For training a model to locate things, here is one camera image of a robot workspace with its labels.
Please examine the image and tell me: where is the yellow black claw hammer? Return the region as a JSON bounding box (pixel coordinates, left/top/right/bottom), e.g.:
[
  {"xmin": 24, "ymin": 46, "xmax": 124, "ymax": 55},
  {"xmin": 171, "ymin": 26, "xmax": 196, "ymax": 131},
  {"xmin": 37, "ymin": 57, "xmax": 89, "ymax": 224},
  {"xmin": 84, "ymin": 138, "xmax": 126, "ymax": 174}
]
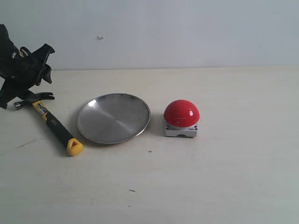
[{"xmin": 14, "ymin": 90, "xmax": 84, "ymax": 156}]

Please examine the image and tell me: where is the red dome push button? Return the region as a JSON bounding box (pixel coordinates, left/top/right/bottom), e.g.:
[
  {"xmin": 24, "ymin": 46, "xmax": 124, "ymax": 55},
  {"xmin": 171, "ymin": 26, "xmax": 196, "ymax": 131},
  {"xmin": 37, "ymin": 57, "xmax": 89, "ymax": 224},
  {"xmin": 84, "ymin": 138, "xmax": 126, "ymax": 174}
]
[{"xmin": 163, "ymin": 99, "xmax": 200, "ymax": 138}]

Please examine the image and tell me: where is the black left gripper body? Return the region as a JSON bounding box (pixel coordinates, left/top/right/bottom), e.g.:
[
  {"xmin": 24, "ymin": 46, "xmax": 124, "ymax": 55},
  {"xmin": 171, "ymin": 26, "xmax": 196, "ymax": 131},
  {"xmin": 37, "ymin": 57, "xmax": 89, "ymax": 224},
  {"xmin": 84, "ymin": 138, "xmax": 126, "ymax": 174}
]
[{"xmin": 0, "ymin": 23, "xmax": 38, "ymax": 110}]

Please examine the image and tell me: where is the round steel plate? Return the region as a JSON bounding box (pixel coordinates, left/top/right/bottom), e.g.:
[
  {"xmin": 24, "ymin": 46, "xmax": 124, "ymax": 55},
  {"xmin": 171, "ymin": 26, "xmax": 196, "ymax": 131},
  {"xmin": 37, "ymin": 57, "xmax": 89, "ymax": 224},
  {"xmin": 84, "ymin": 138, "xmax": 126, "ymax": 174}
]
[{"xmin": 77, "ymin": 93, "xmax": 151, "ymax": 145}]

